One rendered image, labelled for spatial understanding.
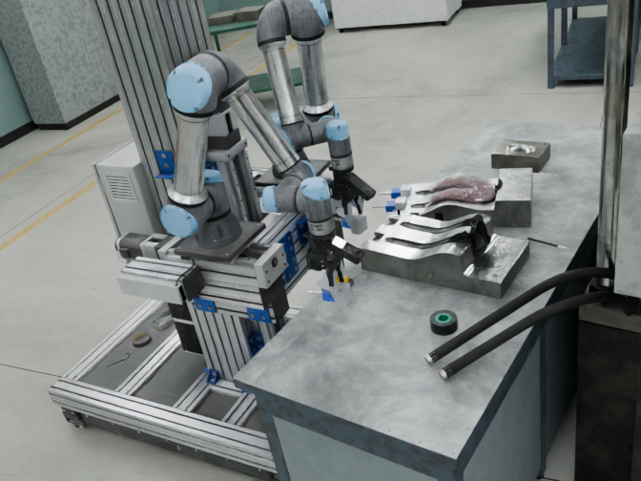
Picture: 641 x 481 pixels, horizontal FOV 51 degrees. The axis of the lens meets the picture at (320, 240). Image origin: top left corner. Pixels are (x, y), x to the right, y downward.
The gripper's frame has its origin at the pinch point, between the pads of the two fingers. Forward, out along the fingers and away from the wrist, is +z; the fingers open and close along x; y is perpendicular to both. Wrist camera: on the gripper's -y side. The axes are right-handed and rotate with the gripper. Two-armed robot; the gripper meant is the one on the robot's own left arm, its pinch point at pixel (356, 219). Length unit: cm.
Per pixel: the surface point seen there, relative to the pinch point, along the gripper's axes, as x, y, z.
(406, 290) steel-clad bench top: 11.0, -26.5, 15.0
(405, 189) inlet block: -36.6, 4.7, 6.9
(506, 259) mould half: -11, -51, 9
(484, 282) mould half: 3, -50, 10
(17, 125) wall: -136, 573, 84
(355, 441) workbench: 64, -44, 25
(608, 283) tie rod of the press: -13, -82, 10
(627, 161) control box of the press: 21, -95, -46
